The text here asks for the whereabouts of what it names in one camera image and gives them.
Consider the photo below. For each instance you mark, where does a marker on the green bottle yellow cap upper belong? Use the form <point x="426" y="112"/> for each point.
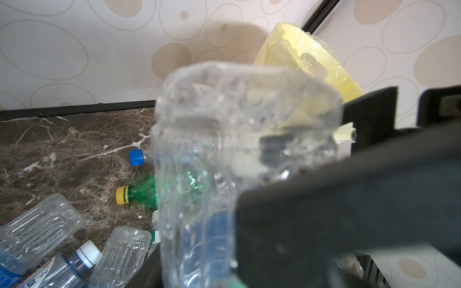
<point x="146" y="192"/>

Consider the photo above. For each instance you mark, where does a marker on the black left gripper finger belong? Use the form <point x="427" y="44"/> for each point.
<point x="402" y="192"/>

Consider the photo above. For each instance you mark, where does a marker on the white plastic waste bin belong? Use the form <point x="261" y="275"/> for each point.
<point x="345" y="136"/>

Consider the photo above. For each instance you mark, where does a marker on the clear bottle blue label small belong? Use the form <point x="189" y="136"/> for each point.
<point x="223" y="128"/>

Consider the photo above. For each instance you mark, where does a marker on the clear bottle grey cap tall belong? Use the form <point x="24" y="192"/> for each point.
<point x="155" y="233"/>

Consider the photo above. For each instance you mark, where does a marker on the clear bottle white cap purple label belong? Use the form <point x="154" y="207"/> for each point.
<point x="33" y="236"/>

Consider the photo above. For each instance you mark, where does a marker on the clear crushed bottle blue label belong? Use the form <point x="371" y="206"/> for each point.
<point x="122" y="257"/>

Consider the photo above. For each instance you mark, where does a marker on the clear bottle blue cap far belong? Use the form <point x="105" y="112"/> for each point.
<point x="140" y="157"/>

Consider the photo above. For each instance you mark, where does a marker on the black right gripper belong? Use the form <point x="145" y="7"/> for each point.
<point x="373" y="114"/>

